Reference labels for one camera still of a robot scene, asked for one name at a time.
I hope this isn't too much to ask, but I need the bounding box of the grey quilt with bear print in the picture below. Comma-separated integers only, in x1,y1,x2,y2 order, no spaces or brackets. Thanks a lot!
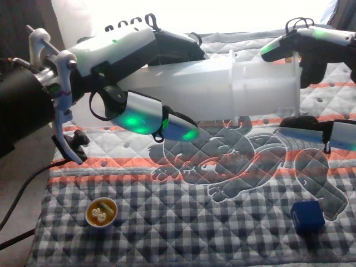
26,30,356,267

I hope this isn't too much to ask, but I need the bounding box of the black cable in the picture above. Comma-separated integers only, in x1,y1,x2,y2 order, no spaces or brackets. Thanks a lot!
0,229,36,250
0,159,73,231

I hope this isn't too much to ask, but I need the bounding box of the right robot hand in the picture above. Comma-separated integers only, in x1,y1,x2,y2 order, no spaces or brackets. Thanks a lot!
260,17,356,154

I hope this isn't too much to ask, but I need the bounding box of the toy bowl of yellow soup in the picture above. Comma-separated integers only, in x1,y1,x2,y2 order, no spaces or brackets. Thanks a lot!
85,196,118,228

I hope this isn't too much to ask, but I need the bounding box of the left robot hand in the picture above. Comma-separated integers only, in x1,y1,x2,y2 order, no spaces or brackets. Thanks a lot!
65,13,211,144

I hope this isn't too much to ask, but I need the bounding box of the blue toy cube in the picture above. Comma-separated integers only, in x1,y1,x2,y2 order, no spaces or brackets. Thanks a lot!
290,200,326,236

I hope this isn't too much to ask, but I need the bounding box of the translucent white plastic container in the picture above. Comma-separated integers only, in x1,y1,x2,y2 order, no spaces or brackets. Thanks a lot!
72,49,303,129

